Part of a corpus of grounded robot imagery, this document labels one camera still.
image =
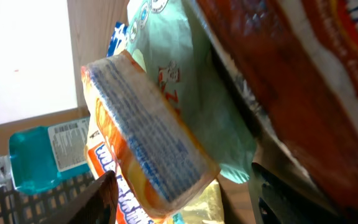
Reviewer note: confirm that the red orange snack bar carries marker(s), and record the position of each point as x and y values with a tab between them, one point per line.
300	59

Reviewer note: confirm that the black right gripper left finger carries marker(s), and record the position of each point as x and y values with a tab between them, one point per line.
97	204

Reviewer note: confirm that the grey plastic shopping basket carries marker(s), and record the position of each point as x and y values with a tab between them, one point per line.
17	207

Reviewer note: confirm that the small orange white snack pack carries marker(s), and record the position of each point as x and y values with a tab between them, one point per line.
148	133

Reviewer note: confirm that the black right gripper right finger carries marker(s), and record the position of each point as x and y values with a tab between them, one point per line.
273	201

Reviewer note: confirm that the teal bottle with grey cap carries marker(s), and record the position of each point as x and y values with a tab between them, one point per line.
41	158

